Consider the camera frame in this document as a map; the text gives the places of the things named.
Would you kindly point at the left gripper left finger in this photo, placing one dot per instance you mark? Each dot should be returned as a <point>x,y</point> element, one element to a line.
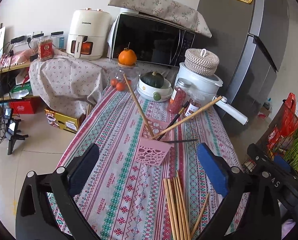
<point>46,207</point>

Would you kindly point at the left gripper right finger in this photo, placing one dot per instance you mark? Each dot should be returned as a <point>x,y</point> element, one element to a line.
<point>249,209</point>

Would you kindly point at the wooden chopstick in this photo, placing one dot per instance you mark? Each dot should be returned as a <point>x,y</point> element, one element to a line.
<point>187,229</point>
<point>180,211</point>
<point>138,106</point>
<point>169,204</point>
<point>200,216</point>
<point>173,197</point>
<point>204,108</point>

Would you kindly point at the black chopstick gold band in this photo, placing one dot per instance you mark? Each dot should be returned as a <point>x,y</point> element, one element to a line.
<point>178,114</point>

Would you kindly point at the red plastic bag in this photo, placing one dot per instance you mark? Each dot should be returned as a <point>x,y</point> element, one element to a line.
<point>285,124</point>

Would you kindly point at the black tripod stand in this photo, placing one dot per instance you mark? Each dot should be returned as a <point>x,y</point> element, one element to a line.
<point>12,133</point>

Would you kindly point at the yellow cardboard box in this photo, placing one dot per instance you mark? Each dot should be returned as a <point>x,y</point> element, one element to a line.
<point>64,122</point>

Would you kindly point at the patterned tablecloth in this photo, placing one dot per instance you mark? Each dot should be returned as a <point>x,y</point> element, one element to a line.
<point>125,199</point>

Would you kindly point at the red cardboard box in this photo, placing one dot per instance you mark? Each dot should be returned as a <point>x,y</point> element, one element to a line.
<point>25,106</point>

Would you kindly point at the short labelled jar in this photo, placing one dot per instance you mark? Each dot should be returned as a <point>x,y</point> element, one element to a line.
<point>195,102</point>

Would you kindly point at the floral cloth on shelf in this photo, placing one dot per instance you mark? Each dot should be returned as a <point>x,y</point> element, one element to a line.
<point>69,85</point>

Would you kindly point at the white rice cooker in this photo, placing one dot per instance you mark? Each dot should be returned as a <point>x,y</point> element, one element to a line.
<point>208,85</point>

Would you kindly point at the tall red-filled jar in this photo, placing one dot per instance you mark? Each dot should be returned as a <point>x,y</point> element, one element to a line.
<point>180,93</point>

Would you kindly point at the glass jar with tomatoes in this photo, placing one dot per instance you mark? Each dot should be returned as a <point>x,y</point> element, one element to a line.
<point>117,81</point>

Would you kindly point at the woven lidded basket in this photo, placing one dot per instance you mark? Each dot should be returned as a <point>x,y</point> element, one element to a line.
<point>201,61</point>

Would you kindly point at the white bowl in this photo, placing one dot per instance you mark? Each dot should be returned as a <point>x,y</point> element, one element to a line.
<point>155,94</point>

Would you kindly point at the grey refrigerator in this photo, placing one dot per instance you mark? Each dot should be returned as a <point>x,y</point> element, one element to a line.
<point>250,41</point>

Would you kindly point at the red labelled jar on shelf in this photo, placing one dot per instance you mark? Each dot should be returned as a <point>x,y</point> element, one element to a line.
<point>45,48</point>

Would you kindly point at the green squash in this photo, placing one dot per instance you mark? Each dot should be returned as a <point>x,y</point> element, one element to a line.
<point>153,79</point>

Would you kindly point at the orange fruit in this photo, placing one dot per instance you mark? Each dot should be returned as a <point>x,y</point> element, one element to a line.
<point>127,57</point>

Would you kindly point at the white air fryer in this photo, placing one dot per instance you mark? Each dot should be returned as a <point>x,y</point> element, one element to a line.
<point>87,33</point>

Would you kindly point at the black microwave oven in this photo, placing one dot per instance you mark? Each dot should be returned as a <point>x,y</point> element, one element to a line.
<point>153,40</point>

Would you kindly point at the floral cloth on microwave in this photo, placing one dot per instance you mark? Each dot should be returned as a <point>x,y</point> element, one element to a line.
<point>168,10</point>

